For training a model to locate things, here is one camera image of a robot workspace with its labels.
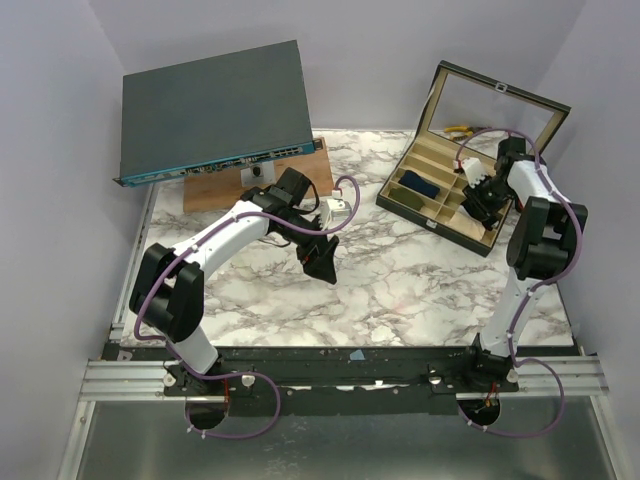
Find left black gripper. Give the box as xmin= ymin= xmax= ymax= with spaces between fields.
xmin=275 ymin=212 xmax=339 ymax=284

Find black compartment box with lid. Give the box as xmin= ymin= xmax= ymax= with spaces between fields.
xmin=376 ymin=60 xmax=571 ymax=257

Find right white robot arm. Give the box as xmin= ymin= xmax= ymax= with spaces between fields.
xmin=455 ymin=130 xmax=588 ymax=392

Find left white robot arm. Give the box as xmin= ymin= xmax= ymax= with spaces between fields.
xmin=129 ymin=168 xmax=339 ymax=395

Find beige cloth piece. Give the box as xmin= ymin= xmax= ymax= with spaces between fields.
xmin=447 ymin=212 xmax=496 ymax=246

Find rolled navy blue cloth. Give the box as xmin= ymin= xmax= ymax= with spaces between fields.
xmin=398 ymin=170 xmax=440 ymax=199

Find rolled olive green cloth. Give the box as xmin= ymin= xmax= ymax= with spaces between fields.
xmin=388 ymin=188 xmax=424 ymax=211

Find wooden board stand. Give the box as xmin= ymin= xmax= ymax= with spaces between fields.
xmin=183 ymin=137 xmax=334 ymax=213

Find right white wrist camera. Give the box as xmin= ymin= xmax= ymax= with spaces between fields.
xmin=454 ymin=157 xmax=490 ymax=189

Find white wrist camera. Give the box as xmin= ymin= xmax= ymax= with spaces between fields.
xmin=319 ymin=198 xmax=352 ymax=230
xmin=454 ymin=157 xmax=490 ymax=189

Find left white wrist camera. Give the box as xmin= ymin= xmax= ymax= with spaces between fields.
xmin=319 ymin=198 xmax=352 ymax=230

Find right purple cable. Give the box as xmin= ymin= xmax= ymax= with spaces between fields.
xmin=452 ymin=128 xmax=587 ymax=439

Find purple cable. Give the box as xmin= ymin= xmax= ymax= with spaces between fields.
xmin=452 ymin=128 xmax=587 ymax=439
xmin=134 ymin=175 xmax=362 ymax=441

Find yellow handled pliers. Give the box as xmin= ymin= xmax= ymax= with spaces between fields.
xmin=443 ymin=125 xmax=486 ymax=142

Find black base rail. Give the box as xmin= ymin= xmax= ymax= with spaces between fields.
xmin=101 ymin=343 xmax=518 ymax=417

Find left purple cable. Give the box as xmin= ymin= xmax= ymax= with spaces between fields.
xmin=134 ymin=175 xmax=362 ymax=441

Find grey network switch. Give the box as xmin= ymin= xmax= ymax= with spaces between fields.
xmin=115 ymin=40 xmax=316 ymax=187

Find aluminium frame extrusion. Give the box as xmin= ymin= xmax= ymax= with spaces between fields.
xmin=59 ymin=345 xmax=633 ymax=479

